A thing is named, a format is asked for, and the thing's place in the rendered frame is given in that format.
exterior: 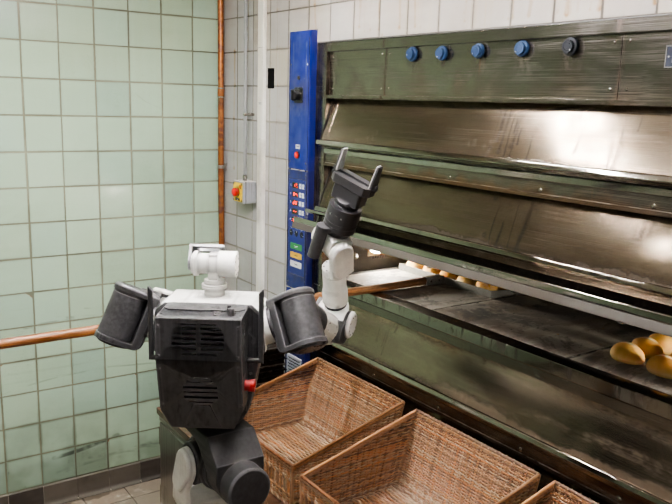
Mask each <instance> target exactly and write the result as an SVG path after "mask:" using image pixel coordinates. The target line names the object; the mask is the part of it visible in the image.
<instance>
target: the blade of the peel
mask: <svg viewBox="0 0 672 504"><path fill-rule="evenodd" d="M406 264H407V263H399V270H402V271H405V272H409V273H412V274H415V275H418V276H421V277H422V276H428V275H435V274H434V273H431V272H427V271H424V270H421V269H418V268H414V267H411V266H408V265H406ZM443 284H447V285H450V286H453V287H456V288H459V289H462V290H466V291H469V292H472V293H475V294H478V295H482V296H485V297H488V298H496V297H502V296H507V295H513V294H519V293H517V292H516V293H512V292H511V291H510V290H498V291H490V290H487V289H483V288H480V287H477V286H473V285H470V284H467V283H464V282H460V281H457V280H454V279H450V278H447V277H444V283H443Z"/></svg>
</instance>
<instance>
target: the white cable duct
mask: <svg viewBox="0 0 672 504"><path fill-rule="evenodd" d="M266 47H267V0H258V102H257V235H256V292H259V293H260V292H261V291H262V290H263V289H264V255H265V151H266Z"/></svg>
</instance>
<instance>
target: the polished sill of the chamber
mask: <svg viewBox="0 0 672 504"><path fill-rule="evenodd" d="M346 285H347V288H353V287H360V286H363V285H360V284H358V283H355V282H352V281H349V280H346ZM350 297H352V298H355V299H358V300H360V301H363V302H365V303H368V304H371V305H373V306H376V307H378V308H381V309H384V310H386V311H389V312H391V313H394V314H397V315H399V316H402V317H404V318H407V319H410V320H412V321H415V322H417V323H420V324H423V325H425V326H428V327H430V328H433V329H436V330H438V331H441V332H443V333H446V334H449V335H451V336H454V337H456V338H459V339H462V340H464V341H467V342H469V343H472V344H474V345H477V346H480V347H482V348H485V349H487V350H490V351H493V352H495V353H498V354H500V355H503V356H506V357H508V358H511V359H513V360H516V361H519V362H521V363H524V364H526V365H529V366H532V367H534V368H537V369H539V370H542V371H545V372H547V373H550V374H552V375H555V376H558V377H560V378H563V379H565V380H568V381H571V382H573V383H576V384H578V385H581V386H584V387H586V388H589V389H591V390H594V391H597V392H599V393H602V394H604V395H607V396H610V397H612V398H615V399H617V400H620V401H623V402H625V403H628V404H630V405H633V406H636V407H638V408H641V409H643V410H646V411H649V412H651V413H654V414H656V415H659V416H662V417H664V418H667V419H669V420H672V395H669V394H666V393H663V392H661V391H658V390H655V389H652V388H649V387H647V386H644V385H641V384H638V383H635V382H633V381H630V380H627V379H624V378H621V377H619V376H616V375H613V374H610V373H607V372H605V371H602V370H599V369H596V368H593V367H590V366H588V365H585V364H582V363H579V362H576V361H574V360H571V359H568V358H565V357H562V356H560V355H557V354H554V353H551V352H548V351H546V350H543V349H540V348H537V347H534V346H532V345H529V344H526V343H523V342H520V341H518V340H515V339H512V338H509V337H506V336H503V335H501V334H498V333H495V332H492V331H489V330H487V329H484V328H481V327H478V326H475V325H473V324H470V323H467V322H464V321H461V320H459V319H456V318H453V317H450V316H447V315H445V314H442V313H439V312H436V311H433V310H430V309H428V308H425V307H422V306H419V305H416V304H414V303H411V302H408V301H405V300H402V299H400V298H397V297H394V296H391V295H388V294H386V293H383V292H375V293H368V294H362V295H355V296H350Z"/></svg>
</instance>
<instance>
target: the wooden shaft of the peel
mask: <svg viewBox="0 0 672 504"><path fill-rule="evenodd" d="M426 282H427V281H426V278H424V277H422V278H415V279H409V280H402V281H395V282H388V283H381V284H374V285H367V286H360V287H353V288H348V296H355V295H362V294H368V293H375V292H381V291H388V290H394V289H401V288H408V287H414V286H421V285H425V284H426ZM314 297H315V300H316V301H317V300H318V298H319V297H322V292H319V293H315V295H314ZM98 327H99V325H92V326H85V327H78V328H71V329H64V330H57V331H50V332H44V333H37V334H30V335H23V336H16V337H9V338H2V339H0V350H1V349H7V348H14V347H20V346H27V345H34V344H40V343H47V342H53V341H60V340H66V339H73V338H79V337H86V336H93V335H94V333H95V331H96V329H98Z"/></svg>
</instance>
